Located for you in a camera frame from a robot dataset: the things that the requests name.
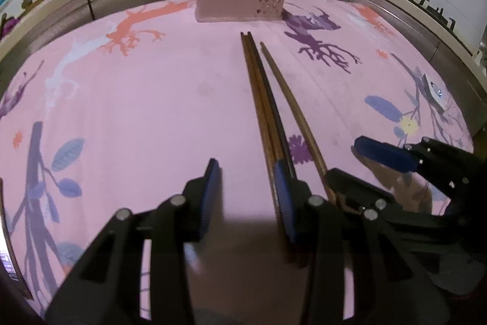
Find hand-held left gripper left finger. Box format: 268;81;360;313
45;158;222;325

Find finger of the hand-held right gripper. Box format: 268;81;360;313
352;136;474;196
325;168;457;238

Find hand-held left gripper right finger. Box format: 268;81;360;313
273;161;451;325

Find dark wooden chopstick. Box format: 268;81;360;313
247;31;298;181

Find reddish brown wooden chopstick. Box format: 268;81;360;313
240;32;307;268

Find light wooden chopstick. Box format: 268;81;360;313
260;42;338;204

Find pink floral tablecloth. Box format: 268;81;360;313
0;0;476;325

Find purple object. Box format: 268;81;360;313
0;16;18;36

